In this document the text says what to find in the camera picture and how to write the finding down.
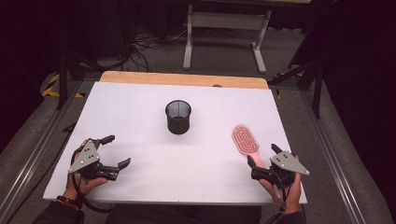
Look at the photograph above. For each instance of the black mesh pen cup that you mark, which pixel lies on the black mesh pen cup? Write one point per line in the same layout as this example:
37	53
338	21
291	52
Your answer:
178	119

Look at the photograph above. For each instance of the wooden table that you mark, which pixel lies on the wooden table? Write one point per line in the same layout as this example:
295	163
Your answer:
174	79

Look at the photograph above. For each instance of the black tripod stand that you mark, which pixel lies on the black tripod stand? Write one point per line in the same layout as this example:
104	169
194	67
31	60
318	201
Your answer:
317	93
63	81

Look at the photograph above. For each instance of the person's left hand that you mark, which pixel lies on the person's left hand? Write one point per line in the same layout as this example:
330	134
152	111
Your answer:
87	186

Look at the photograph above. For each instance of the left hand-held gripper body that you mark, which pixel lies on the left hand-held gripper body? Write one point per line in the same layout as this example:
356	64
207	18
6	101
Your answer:
85	157

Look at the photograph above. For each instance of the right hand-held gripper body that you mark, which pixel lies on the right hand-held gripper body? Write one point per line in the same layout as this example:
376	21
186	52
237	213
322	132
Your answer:
285	166

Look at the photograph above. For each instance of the aluminium floor rail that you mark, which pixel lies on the aluminium floor rail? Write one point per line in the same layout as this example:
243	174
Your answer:
34	155
330	155

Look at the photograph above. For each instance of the white table sheet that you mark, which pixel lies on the white table sheet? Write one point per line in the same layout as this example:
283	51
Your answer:
186	169

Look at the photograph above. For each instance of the pink hairbrush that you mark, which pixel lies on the pink hairbrush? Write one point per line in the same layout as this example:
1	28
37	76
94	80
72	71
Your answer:
244	140

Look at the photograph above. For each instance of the white metal desk frame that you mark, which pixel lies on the white metal desk frame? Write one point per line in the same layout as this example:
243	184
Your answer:
227	21

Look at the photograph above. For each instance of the yellow black hazard tape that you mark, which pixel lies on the yellow black hazard tape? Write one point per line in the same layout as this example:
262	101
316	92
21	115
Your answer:
49	91

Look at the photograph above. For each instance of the person's right hand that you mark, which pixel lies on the person's right hand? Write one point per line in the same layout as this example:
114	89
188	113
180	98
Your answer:
293	196

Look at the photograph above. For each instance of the person's legs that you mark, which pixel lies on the person's legs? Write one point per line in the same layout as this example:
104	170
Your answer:
186	215

